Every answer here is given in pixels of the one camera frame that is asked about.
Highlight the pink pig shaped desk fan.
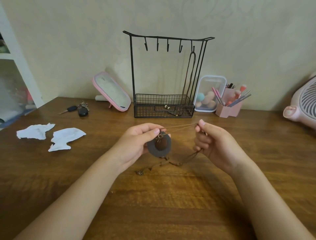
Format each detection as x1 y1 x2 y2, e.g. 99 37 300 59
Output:
283 74 316 130

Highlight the pink brush holder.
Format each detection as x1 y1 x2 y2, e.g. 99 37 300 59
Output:
215 87 243 118

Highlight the brown cord leaf pendant necklace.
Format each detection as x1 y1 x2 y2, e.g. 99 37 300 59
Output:
163 45 197 117

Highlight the black wire jewelry stand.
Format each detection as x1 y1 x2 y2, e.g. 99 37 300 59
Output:
122 30 215 118

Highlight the person's left hand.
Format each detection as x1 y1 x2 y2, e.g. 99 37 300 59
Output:
108 123 166 173

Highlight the clear plastic container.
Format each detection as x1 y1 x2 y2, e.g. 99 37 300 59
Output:
193 75 227 113

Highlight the white crumpled paper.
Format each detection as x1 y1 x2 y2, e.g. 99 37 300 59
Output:
16 123 56 140
48 127 87 152

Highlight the person's right forearm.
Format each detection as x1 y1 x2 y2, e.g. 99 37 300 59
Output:
229 158 315 240

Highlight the pink pen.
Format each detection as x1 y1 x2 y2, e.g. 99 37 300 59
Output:
215 89 225 106
212 87 222 106

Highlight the person's right hand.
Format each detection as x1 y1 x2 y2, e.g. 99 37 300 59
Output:
194 119 252 175

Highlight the person's left forearm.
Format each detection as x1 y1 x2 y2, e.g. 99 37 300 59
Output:
13 153 121 240

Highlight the grey purple pencil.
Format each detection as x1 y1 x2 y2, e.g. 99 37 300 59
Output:
227 94 252 107

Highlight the black headed car key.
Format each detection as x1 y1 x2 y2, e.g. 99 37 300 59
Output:
58 105 78 115

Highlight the pink framed table mirror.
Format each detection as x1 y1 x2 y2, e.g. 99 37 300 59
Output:
92 71 132 112

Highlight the brown cord ring pendant necklace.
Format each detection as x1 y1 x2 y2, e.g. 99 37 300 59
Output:
135 123 205 176

